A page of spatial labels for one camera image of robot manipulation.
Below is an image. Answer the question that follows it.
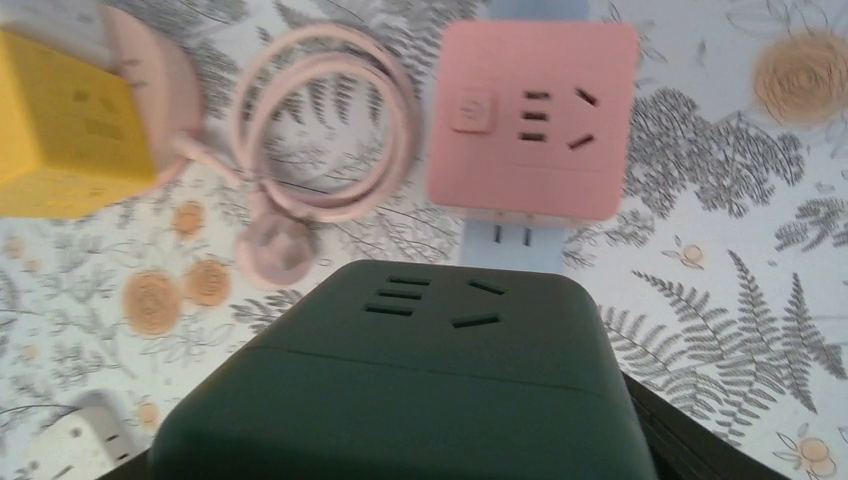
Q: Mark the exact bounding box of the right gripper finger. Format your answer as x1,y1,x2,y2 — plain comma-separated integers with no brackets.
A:
623,374,784,480

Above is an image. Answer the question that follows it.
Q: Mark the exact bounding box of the dark green cube socket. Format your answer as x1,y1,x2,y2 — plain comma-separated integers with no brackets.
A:
149,260,656,479

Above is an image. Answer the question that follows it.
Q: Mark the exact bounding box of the pink cube socket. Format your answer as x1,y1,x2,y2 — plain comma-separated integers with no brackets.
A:
427,20,640,223

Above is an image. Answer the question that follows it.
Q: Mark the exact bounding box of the yellow cube socket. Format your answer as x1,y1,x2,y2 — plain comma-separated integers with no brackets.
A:
1,31,157,219

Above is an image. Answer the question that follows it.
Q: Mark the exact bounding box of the white cube socket with sticker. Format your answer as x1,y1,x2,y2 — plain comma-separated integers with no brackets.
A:
1,0,115,70

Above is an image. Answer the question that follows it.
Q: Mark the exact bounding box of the blue power strip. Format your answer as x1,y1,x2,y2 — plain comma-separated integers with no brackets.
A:
458,0,589,274

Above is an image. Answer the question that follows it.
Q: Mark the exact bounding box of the white cube adapter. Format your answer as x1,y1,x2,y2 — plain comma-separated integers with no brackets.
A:
24,391,141,480

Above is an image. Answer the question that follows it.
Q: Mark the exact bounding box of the pink round power socket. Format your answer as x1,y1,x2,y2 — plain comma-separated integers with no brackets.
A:
100,6,205,193

